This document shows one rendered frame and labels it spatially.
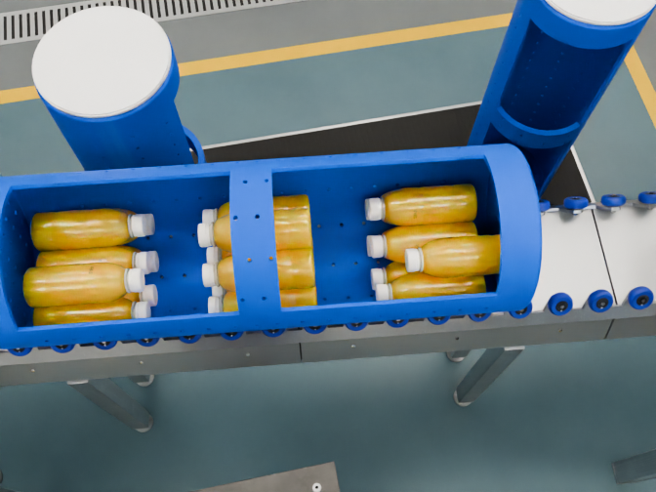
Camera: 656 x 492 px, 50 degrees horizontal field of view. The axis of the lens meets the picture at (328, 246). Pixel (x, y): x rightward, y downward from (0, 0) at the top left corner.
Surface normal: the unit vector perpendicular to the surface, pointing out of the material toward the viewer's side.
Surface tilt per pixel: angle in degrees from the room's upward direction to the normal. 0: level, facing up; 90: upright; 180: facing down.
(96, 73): 0
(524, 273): 56
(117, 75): 0
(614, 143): 0
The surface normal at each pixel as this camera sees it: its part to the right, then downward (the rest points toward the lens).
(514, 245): 0.05, 0.18
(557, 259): 0.00, -0.40
